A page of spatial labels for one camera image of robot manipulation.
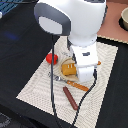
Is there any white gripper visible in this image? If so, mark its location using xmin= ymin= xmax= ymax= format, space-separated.
xmin=70 ymin=44 xmax=98 ymax=82

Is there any yellow toy bread loaf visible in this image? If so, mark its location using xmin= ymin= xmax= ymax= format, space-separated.
xmin=62 ymin=63 xmax=76 ymax=75

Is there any red toy tomato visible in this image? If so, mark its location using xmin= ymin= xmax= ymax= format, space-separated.
xmin=46 ymin=53 xmax=58 ymax=65

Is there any brown toy sausage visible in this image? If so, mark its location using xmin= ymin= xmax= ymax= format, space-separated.
xmin=63 ymin=86 xmax=78 ymax=110

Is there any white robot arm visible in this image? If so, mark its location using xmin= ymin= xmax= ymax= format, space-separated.
xmin=34 ymin=0 xmax=106 ymax=82

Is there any round beige plate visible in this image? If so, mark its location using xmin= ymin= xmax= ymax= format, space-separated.
xmin=59 ymin=58 xmax=78 ymax=81

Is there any brown wooden tray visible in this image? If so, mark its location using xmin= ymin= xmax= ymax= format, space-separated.
xmin=98 ymin=0 xmax=128 ymax=43

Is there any woven beige placemat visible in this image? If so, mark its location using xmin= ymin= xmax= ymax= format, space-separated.
xmin=17 ymin=42 xmax=118 ymax=128

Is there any beige bowl on burner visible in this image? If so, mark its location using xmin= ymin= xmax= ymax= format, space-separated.
xmin=121 ymin=7 xmax=128 ymax=30

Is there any fork with wooden handle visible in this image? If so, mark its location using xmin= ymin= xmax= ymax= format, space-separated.
xmin=48 ymin=72 xmax=89 ymax=91

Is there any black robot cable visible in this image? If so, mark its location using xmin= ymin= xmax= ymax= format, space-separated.
xmin=49 ymin=33 xmax=98 ymax=128

